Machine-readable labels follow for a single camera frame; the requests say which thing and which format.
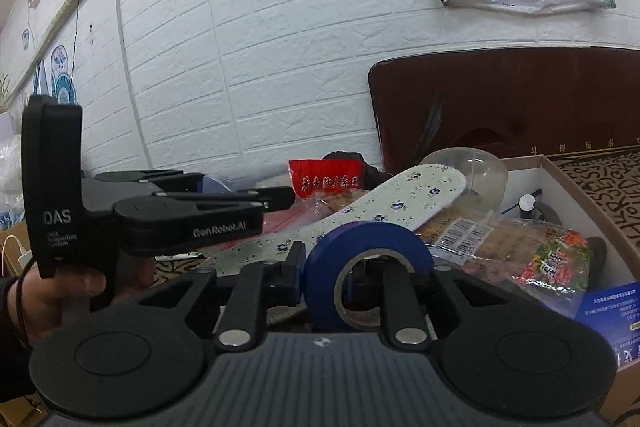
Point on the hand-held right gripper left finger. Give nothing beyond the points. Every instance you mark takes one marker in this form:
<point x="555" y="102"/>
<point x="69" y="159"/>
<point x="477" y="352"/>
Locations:
<point x="295" y="272"/>

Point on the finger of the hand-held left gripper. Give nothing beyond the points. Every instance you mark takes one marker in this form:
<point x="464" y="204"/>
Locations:
<point x="235" y="199"/>
<point x="170" y="179"/>

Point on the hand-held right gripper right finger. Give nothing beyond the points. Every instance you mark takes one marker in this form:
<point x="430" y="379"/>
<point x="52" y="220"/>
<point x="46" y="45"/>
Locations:
<point x="400" y="297"/>

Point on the blue tape roll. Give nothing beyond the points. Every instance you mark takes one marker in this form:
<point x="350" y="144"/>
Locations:
<point x="320" y="272"/>

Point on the cardboard box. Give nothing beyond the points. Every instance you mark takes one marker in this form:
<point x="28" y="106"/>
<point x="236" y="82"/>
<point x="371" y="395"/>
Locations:
<point x="575" y="202"/>

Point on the person's left hand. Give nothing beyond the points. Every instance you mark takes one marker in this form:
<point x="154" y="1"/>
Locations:
<point x="90" y="289"/>

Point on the barcode clear packet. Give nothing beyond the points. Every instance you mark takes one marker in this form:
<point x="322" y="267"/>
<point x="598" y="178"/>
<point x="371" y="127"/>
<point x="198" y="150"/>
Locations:
<point x="460" y="232"/>

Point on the red printed packet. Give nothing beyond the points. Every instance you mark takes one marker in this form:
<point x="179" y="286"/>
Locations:
<point x="325" y="177"/>

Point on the floral white shoe insole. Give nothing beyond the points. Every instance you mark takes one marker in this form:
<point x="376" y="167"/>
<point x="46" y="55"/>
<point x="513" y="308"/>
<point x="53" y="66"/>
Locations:
<point x="400" y="197"/>

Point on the dark cloth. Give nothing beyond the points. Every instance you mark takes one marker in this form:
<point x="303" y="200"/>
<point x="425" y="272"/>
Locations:
<point x="372" y="172"/>

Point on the clear plastic dome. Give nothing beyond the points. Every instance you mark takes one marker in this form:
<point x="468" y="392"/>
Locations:
<point x="475" y="172"/>

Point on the floral snack packet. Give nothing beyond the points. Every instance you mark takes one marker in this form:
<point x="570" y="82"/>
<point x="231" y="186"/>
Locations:
<point x="545" y="257"/>

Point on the small white-headed tool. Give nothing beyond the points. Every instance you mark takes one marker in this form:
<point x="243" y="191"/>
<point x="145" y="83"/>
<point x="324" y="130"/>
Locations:
<point x="526" y="204"/>

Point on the dark brown chair back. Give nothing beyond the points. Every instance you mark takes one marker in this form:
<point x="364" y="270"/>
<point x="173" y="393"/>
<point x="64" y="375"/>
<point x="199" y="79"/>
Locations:
<point x="500" y="107"/>

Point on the blue booklet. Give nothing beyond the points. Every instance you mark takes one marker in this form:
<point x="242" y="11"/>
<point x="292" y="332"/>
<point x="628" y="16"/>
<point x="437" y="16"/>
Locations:
<point x="615" y="312"/>

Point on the blue fan wall sticker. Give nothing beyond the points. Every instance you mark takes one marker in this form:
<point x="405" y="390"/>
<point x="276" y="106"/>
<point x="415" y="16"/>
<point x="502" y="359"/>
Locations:
<point x="62" y="77"/>

